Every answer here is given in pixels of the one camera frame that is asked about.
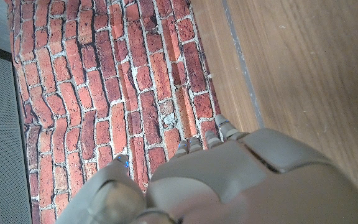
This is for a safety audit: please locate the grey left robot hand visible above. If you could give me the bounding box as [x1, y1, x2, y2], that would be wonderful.
[54, 114, 358, 224]

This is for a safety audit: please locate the red brick print backdrop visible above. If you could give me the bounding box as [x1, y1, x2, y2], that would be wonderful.
[4, 0, 222, 224]

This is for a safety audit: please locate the perforated panel with black frame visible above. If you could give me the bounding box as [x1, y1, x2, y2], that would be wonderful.
[0, 42, 32, 224]

